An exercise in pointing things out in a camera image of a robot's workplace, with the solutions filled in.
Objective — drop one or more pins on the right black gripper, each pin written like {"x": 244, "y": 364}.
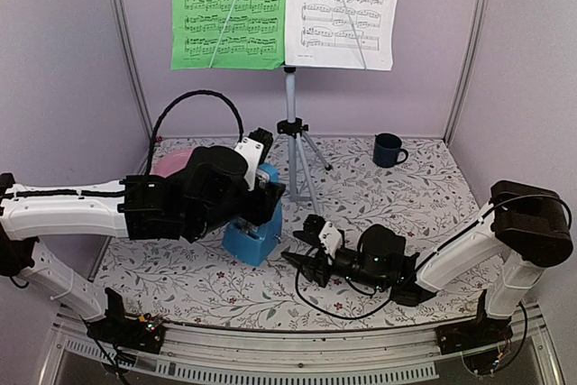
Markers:
{"x": 309, "y": 269}

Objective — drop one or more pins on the floral patterned table mat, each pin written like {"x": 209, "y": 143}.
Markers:
{"x": 425, "y": 199}

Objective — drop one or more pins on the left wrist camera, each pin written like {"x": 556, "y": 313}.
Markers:
{"x": 254, "y": 149}

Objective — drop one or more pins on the green sheet music page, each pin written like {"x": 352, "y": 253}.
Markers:
{"x": 228, "y": 34}

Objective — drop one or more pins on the pink plate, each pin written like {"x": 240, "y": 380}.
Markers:
{"x": 172, "y": 162}

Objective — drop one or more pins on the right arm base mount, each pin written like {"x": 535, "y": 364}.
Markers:
{"x": 489, "y": 338}

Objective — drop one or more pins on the light blue music stand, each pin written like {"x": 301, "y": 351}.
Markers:
{"x": 300, "y": 183}

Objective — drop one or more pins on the metal front rail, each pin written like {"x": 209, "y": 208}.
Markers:
{"x": 208, "y": 355}

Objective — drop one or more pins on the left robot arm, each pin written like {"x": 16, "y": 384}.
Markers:
{"x": 216, "y": 186}

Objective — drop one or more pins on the blue metronome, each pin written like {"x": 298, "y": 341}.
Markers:
{"x": 253, "y": 244}

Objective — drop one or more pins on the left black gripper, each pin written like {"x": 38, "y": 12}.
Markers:
{"x": 266, "y": 202}

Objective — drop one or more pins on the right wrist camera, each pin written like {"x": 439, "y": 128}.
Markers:
{"x": 323, "y": 235}

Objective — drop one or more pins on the dark blue mug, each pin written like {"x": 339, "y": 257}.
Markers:
{"x": 388, "y": 151}

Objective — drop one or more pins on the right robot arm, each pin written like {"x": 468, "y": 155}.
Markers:
{"x": 533, "y": 225}

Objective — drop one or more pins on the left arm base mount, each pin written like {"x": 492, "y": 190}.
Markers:
{"x": 128, "y": 333}

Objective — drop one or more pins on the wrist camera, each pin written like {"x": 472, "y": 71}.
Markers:
{"x": 254, "y": 149}
{"x": 323, "y": 235}

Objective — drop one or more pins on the white sheet music page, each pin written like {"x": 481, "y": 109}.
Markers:
{"x": 340, "y": 34}

